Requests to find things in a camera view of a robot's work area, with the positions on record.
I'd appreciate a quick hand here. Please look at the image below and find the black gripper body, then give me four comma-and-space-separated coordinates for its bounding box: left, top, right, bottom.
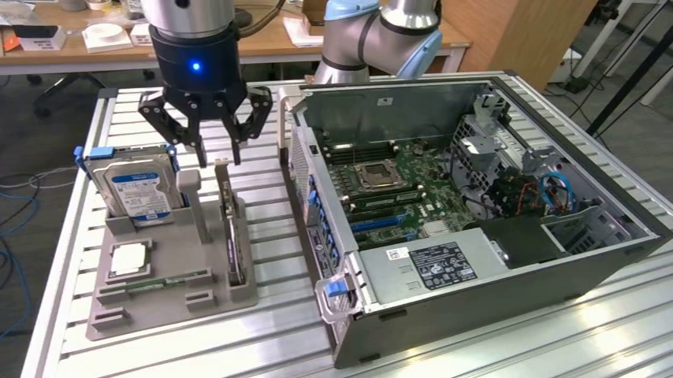
148, 21, 249, 120

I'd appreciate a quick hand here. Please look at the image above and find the green graphics card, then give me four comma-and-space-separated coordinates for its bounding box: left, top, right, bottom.
213, 157, 249, 287

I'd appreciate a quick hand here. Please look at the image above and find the small white box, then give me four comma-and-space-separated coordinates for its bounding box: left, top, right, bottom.
128, 22, 154, 47

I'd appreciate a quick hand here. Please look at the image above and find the white square stand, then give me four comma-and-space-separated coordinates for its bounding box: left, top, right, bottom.
81, 22, 133, 54

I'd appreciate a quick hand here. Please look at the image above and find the white paper stack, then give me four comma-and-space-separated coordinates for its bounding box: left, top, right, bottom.
281, 15, 325, 49

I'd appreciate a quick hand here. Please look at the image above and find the wooden desk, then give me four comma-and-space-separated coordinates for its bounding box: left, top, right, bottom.
0, 0, 473, 76

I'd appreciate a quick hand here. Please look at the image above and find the black office chair base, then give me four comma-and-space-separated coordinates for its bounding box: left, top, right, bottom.
25, 70, 110, 119

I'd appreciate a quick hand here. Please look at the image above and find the brown cardboard box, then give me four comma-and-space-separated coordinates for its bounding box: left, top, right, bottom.
301, 0, 329, 27

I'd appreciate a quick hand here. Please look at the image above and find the silver CPU socket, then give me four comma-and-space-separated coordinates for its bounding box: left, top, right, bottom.
351, 159, 409, 194

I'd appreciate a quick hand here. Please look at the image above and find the white box black top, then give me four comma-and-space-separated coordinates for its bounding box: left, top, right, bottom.
11, 24, 66, 52

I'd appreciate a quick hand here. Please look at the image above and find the black expansion slot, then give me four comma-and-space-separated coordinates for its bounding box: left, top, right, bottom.
348, 207, 403, 223

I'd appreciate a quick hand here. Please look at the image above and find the grey parts rack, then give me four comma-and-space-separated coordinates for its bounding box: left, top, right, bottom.
83, 169, 260, 340

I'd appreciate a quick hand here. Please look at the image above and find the blue expansion slot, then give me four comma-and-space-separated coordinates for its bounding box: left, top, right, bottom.
348, 214, 409, 234

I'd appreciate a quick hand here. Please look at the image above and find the silver CPU chip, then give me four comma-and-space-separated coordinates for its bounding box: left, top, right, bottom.
108, 243, 153, 277

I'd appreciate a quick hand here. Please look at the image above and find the green motherboard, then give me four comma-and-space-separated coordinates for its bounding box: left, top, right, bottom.
313, 135, 484, 251

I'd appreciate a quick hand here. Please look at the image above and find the green RAM stick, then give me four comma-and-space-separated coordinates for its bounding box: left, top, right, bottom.
101, 271, 210, 296

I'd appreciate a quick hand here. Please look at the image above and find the metal disk bay cage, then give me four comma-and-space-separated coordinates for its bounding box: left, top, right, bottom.
451, 113, 529, 190

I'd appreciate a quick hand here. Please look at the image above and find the blue case latch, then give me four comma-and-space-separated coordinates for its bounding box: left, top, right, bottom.
324, 280, 352, 299

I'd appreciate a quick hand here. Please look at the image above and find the grey power supply unit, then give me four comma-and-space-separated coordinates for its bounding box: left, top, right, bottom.
348, 228, 511, 312

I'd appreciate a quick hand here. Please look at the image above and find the wooden cabinet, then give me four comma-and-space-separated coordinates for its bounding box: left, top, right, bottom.
440, 0, 600, 92

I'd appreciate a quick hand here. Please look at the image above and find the black plastic shroud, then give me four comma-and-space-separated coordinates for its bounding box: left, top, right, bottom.
477, 215, 571, 269

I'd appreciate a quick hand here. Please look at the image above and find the black floor power box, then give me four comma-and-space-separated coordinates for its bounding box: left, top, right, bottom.
564, 76, 592, 95

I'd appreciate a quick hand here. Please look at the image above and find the black open PC case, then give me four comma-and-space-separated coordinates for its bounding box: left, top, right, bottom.
276, 76, 673, 370

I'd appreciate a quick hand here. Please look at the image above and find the black stand pole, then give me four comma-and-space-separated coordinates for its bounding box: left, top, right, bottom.
586, 39, 673, 137

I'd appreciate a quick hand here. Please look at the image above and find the hard disk with blue bracket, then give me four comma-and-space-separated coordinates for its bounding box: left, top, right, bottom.
71, 143, 185, 228

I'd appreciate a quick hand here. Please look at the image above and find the white floor cable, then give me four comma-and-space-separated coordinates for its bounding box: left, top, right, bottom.
0, 167, 77, 190

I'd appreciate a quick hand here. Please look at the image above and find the blue floor cable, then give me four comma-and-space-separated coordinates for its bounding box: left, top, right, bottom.
0, 188, 41, 339

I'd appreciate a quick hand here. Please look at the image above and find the red wire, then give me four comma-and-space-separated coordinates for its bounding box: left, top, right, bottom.
513, 180, 529, 216

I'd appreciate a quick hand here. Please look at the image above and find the blue wire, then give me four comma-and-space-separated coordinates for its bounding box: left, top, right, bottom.
536, 171, 579, 217

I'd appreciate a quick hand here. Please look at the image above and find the white table frame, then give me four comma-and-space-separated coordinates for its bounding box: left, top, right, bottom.
570, 0, 673, 80

